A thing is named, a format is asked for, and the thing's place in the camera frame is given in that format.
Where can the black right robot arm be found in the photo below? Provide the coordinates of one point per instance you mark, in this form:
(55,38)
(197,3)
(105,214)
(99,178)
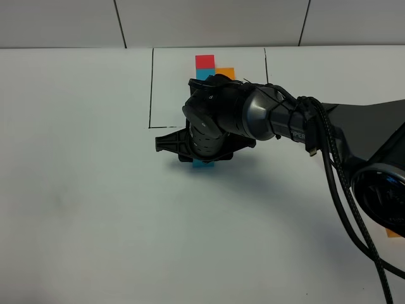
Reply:
(365,144)

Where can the red template block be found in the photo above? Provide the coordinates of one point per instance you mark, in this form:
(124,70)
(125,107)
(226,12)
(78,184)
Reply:
(206,61)

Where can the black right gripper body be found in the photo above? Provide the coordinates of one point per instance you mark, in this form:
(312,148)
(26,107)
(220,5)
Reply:
(204,145)

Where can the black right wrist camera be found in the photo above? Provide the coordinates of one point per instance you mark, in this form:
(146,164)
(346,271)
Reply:
(171,142)

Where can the blue template block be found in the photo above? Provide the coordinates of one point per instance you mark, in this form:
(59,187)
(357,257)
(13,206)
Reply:
(204,73)

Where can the orange template block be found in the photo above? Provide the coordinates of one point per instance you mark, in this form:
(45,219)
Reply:
(228,72)

